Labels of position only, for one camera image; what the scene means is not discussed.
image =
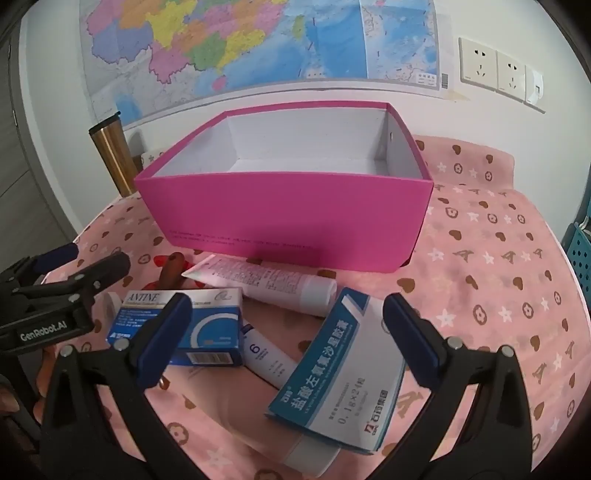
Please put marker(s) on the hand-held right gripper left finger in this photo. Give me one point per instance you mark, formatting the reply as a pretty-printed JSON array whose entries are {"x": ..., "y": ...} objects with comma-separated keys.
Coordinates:
[{"x": 161, "y": 339}]

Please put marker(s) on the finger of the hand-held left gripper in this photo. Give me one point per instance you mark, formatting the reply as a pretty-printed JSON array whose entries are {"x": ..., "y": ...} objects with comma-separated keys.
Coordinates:
[
  {"x": 106, "y": 270},
  {"x": 57, "y": 254}
]

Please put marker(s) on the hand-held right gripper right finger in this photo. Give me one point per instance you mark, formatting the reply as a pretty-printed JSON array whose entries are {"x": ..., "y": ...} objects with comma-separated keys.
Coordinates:
[{"x": 411, "y": 341}]

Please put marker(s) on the blue medicine box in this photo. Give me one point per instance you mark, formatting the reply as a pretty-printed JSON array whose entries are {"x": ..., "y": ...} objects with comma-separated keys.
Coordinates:
[{"x": 212, "y": 323}]

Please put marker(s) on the brown wooden comb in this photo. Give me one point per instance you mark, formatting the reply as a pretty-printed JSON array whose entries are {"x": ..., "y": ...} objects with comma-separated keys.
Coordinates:
[{"x": 171, "y": 279}]

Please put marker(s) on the white and teal medicine box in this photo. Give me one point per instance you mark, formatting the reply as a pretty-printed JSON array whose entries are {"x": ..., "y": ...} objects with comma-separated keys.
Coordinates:
[{"x": 337, "y": 369}]

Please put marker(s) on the white and blue tube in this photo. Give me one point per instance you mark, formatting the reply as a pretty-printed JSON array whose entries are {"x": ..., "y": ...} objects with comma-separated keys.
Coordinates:
[{"x": 268, "y": 355}]

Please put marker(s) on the pink hand cream tube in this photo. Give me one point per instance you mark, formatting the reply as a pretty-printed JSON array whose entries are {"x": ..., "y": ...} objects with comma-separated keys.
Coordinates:
[{"x": 268, "y": 281}]

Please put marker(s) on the pink cardboard box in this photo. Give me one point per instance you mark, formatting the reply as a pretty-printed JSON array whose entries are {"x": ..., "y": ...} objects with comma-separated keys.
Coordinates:
[{"x": 277, "y": 217}]

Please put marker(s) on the person's left hand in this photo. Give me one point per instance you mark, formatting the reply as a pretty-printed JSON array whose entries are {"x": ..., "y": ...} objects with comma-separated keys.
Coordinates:
[{"x": 48, "y": 369}]

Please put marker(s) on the grey wardrobe door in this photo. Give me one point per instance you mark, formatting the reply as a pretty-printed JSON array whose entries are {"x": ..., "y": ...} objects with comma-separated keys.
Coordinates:
[{"x": 27, "y": 184}]

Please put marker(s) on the pink printed blanket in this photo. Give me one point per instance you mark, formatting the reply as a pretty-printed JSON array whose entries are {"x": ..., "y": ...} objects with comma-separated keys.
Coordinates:
[{"x": 485, "y": 277}]

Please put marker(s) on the gold metal tumbler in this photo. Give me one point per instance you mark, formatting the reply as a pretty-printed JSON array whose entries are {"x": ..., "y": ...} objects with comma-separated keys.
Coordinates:
[{"x": 113, "y": 152}]

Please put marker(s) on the white patterned cloth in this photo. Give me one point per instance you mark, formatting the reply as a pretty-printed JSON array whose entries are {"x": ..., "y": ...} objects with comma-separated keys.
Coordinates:
[{"x": 152, "y": 157}]

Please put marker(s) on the blue plastic basket rack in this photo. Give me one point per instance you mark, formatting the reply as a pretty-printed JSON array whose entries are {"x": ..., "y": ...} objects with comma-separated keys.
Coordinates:
[{"x": 581, "y": 249}]

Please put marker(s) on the colourful wall map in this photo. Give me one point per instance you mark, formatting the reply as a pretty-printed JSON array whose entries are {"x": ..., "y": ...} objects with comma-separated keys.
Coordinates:
[{"x": 231, "y": 46}]

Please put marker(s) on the white wall switch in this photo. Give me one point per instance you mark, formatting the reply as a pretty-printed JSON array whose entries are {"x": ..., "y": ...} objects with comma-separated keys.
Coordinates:
[{"x": 534, "y": 87}]

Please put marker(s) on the white wall socket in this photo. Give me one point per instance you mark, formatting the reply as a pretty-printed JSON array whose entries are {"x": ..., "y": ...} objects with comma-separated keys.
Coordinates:
[
  {"x": 511, "y": 76},
  {"x": 478, "y": 62}
]

